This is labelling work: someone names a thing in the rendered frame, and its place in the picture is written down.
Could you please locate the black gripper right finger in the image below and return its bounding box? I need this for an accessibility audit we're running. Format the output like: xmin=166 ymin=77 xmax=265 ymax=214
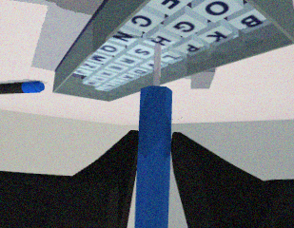
xmin=171 ymin=132 xmax=294 ymax=228

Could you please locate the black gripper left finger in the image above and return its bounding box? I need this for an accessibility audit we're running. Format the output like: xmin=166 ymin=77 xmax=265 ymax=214
xmin=0 ymin=130 xmax=139 ymax=228

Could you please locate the blue stylus with grey tip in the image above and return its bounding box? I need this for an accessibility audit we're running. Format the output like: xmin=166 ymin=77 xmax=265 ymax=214
xmin=134 ymin=56 xmax=172 ymax=228

